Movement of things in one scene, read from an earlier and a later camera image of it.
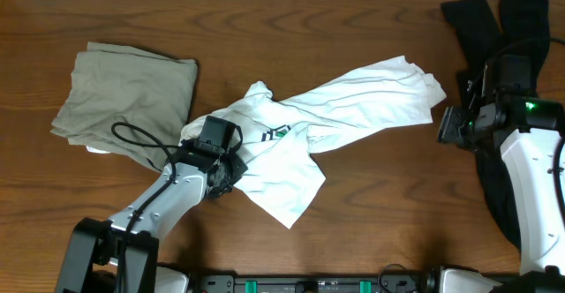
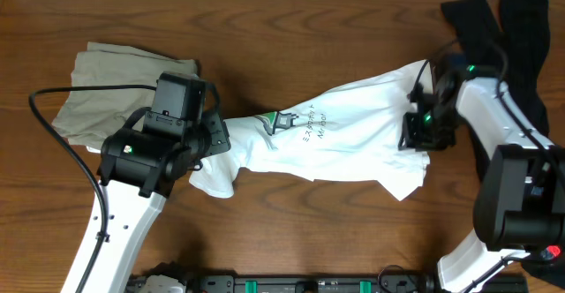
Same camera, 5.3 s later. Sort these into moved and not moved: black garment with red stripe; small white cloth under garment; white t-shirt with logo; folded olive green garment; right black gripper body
Moved: right black gripper body; white t-shirt with logo
Not moved: small white cloth under garment; folded olive green garment; black garment with red stripe
